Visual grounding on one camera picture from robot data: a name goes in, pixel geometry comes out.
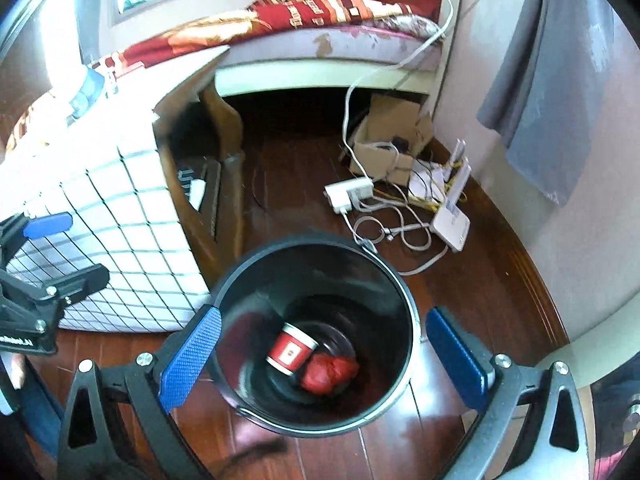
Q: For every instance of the grey hanging cloth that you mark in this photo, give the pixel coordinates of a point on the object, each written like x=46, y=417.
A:
x=547, y=95

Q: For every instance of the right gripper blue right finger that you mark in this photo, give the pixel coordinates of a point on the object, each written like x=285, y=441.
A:
x=464, y=357

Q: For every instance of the bed with white frame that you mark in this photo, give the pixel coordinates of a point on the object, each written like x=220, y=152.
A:
x=338, y=56

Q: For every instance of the brown cardboard box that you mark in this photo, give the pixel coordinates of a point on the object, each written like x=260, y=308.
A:
x=389, y=139

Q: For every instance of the red white paper cup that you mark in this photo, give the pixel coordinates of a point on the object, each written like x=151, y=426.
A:
x=291, y=350

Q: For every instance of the red wrapper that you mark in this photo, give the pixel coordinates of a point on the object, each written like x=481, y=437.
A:
x=324, y=373

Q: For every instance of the white power strip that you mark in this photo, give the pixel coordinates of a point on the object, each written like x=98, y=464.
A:
x=342, y=196

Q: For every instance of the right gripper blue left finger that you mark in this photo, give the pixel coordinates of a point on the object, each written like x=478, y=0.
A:
x=183, y=356

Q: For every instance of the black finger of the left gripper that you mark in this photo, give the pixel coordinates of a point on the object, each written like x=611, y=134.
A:
x=76, y=287

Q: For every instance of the red yellow patterned blanket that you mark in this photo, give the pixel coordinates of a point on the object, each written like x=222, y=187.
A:
x=263, y=18

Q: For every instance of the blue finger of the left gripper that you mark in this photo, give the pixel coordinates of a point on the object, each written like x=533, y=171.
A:
x=48, y=225

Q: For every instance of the white checkered tablecloth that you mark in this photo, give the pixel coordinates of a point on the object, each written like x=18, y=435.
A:
x=104, y=170

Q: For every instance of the black round trash bin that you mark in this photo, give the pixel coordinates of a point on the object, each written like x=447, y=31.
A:
x=343, y=296

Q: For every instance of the white wifi router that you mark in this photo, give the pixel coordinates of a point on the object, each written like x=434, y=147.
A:
x=450, y=224

